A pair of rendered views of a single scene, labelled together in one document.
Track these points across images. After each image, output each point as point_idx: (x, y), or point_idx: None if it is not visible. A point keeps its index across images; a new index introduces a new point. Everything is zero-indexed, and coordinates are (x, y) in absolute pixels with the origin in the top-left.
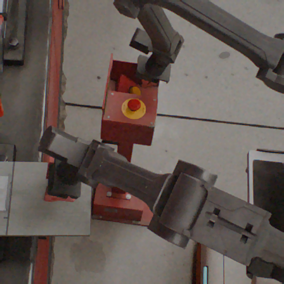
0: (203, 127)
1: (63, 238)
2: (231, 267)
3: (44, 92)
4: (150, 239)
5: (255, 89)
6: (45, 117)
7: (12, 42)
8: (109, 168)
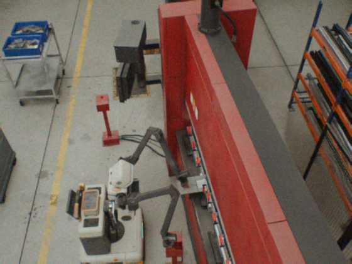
0: None
1: (191, 256)
2: (134, 237)
3: (199, 225)
4: (160, 261)
5: None
6: (198, 224)
7: (212, 234)
8: (172, 156)
